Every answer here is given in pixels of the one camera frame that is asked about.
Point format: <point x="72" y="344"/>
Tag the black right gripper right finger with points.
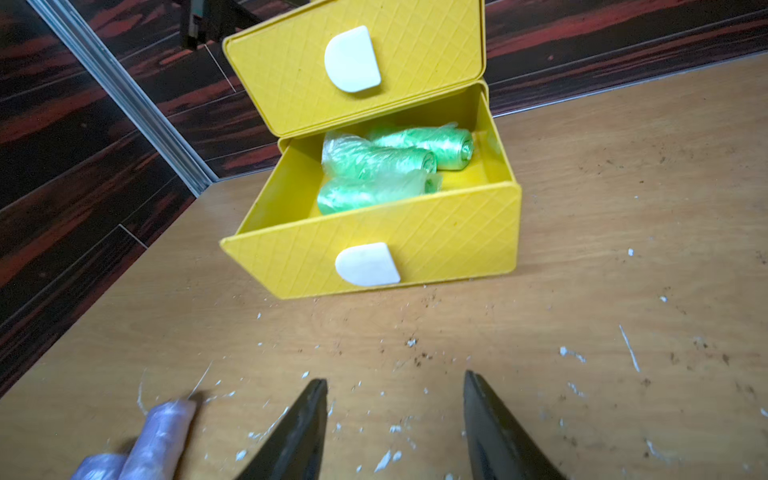
<point x="498" y="445"/>

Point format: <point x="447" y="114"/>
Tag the green trash bag roll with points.
<point x="340" y="195"/>
<point x="452" y="146"/>
<point x="352" y="157"/>

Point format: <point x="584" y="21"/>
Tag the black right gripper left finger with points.
<point x="295" y="447"/>

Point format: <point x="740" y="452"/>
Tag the yellow plastic drawer box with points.
<point x="350" y="67"/>

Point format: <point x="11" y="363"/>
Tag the purple trash bag roll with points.
<point x="106" y="466"/>
<point x="158" y="448"/>

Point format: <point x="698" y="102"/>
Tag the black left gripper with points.
<point x="202" y="21"/>

